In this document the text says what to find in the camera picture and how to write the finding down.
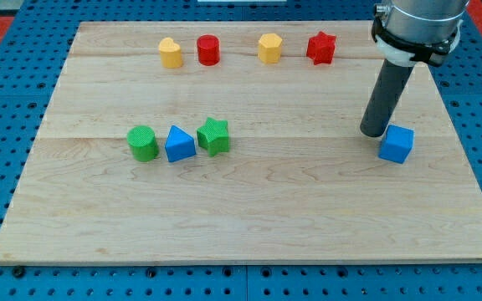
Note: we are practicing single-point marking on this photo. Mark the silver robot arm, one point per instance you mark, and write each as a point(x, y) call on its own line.
point(421, 21)

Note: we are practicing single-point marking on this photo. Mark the red star block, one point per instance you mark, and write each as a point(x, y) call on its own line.
point(321, 48)

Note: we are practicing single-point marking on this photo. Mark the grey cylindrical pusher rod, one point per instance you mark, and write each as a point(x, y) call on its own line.
point(386, 93)

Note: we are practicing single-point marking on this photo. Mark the blue cube block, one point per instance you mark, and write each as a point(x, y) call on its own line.
point(396, 144)

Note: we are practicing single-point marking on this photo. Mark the yellow heart block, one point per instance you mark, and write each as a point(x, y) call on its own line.
point(170, 53)

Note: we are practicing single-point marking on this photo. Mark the green cylinder block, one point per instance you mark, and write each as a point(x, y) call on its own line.
point(142, 143)

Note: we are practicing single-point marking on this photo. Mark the yellow hexagon block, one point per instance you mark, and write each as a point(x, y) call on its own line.
point(269, 48)

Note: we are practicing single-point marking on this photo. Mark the red cylinder block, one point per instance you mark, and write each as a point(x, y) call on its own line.
point(208, 50)

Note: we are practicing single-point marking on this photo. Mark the green star block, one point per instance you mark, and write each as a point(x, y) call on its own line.
point(213, 136)

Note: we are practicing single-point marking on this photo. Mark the blue triangle block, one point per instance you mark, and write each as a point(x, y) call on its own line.
point(179, 145)

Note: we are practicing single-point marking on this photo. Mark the wooden board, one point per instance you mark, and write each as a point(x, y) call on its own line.
point(300, 184)

